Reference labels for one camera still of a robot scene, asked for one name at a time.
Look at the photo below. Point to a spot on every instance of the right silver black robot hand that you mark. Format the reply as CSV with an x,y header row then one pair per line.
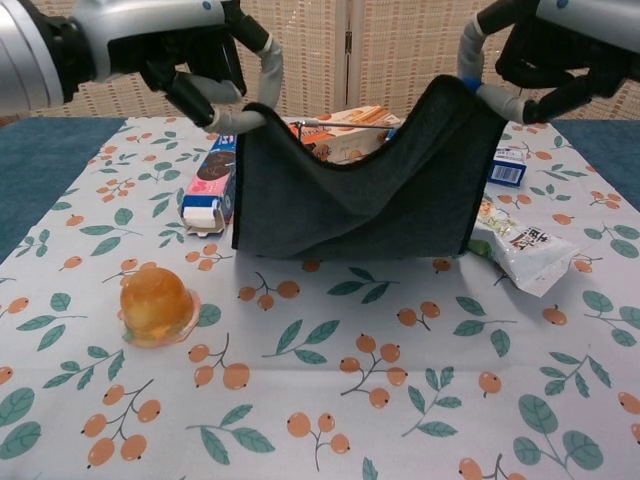
x,y
565,55

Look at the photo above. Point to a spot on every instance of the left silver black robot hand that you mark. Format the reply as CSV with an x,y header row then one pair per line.
x,y
165,45

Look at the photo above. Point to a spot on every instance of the blue towel with black trim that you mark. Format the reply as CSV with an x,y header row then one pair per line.
x,y
375,200

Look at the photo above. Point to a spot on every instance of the metal towel rack white feet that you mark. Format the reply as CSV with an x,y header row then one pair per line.
x,y
306,121

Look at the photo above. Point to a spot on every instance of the white green nut snack bag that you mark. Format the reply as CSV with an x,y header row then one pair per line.
x,y
525,250

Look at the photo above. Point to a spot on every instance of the blue white toothpaste box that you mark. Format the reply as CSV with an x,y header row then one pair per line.
x,y
507,170

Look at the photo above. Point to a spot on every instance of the blue chocolate cookie box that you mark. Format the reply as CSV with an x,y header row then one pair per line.
x,y
210,175

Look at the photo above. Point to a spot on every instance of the teal table cover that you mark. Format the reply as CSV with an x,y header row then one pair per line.
x,y
30,165

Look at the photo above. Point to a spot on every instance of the woven folding screen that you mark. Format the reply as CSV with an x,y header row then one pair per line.
x,y
375,50

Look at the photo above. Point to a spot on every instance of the orange biscuit box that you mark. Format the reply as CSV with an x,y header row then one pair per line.
x,y
350,145

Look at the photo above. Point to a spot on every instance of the orange fruit jelly cup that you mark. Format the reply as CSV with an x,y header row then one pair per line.
x,y
155,305

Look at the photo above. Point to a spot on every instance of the floral orange fruit tablecloth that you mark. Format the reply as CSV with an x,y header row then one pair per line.
x,y
350,325

